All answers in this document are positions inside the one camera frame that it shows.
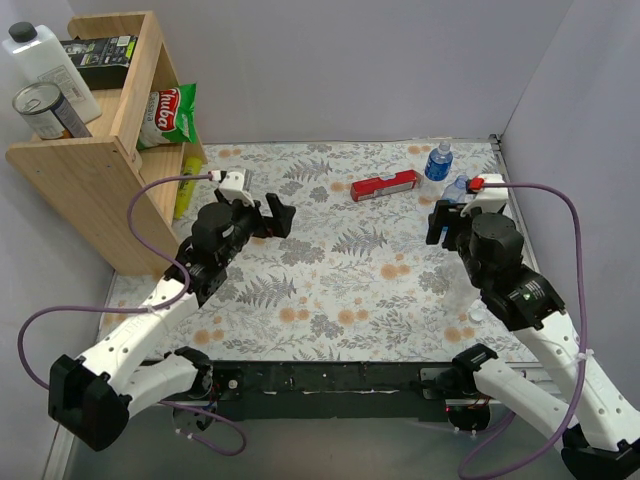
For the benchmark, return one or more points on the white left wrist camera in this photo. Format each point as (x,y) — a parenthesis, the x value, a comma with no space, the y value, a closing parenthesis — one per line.
(233,185)

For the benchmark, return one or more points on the white blue Pocari cap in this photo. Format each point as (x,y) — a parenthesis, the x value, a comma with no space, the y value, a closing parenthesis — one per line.
(476,316)

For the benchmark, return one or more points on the red toothpaste box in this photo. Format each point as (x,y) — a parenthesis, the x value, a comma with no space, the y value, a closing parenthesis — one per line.
(375,187)

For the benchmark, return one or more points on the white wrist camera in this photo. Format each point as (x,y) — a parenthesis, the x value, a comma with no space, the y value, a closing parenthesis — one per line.
(488,194)
(233,185)

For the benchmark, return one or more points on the metal tin can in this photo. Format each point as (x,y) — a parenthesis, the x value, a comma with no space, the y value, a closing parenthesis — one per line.
(44,108)

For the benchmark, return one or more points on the white bottle black cap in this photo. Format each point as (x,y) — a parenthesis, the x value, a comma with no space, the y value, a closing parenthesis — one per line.
(41,57)

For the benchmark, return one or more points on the floral patterned table mat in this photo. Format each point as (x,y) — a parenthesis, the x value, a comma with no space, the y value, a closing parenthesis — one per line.
(352,281)

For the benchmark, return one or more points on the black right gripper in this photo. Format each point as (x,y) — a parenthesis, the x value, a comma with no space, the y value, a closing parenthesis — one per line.
(447,226)

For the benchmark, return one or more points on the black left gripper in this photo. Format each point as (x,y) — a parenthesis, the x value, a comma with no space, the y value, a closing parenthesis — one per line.
(267,220)

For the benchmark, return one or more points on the blue label crushed bottle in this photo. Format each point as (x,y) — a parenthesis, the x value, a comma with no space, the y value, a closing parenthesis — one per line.
(456,191)

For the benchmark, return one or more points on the wooden shelf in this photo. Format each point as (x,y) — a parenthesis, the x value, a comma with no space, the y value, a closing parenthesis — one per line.
(90,181)

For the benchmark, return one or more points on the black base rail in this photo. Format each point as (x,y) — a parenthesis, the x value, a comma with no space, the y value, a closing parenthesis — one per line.
(305,390)

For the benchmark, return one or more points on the black green box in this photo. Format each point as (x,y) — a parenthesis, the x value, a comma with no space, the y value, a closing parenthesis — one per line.
(103,63)

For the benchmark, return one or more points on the green white snack bag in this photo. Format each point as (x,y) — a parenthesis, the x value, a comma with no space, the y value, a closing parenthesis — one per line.
(169,117)

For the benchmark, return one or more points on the Pocari Sweat blue label bottle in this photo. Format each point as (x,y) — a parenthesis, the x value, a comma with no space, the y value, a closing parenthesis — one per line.
(439,162)

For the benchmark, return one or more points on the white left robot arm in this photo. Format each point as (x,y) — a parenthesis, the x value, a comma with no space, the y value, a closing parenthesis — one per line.
(94,395)

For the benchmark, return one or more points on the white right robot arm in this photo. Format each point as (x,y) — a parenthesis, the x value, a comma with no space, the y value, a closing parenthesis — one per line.
(592,423)

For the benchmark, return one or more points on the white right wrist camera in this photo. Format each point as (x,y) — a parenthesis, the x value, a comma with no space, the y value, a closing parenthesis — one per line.
(488,194)

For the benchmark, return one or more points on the yellow marker tube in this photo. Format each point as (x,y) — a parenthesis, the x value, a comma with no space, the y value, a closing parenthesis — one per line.
(192,166)

